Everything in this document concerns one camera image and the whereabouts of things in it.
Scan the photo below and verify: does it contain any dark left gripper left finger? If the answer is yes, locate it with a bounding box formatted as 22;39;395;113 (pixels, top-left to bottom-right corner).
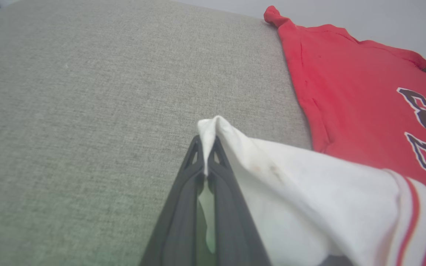
139;135;206;266

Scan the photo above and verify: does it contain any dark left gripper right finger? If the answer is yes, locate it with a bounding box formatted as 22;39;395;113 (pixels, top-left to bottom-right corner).
207;137;273;266

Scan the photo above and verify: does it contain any red and white jersey garment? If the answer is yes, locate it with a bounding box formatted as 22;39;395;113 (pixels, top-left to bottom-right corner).
197;6;426;266

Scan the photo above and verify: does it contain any grey fabric sofa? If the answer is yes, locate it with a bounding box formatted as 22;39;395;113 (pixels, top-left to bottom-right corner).
0;0;313;266

